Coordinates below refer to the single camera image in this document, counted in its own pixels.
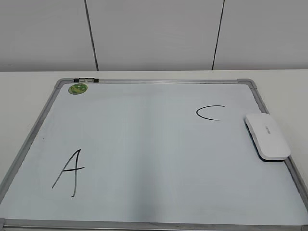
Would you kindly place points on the white rectangular board eraser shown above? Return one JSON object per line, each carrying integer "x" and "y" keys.
{"x": 267, "y": 136}

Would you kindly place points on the round green magnet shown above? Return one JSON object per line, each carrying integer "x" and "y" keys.
{"x": 78, "y": 89}

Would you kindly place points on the white board with aluminium frame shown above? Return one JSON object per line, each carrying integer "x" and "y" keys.
{"x": 150, "y": 155}

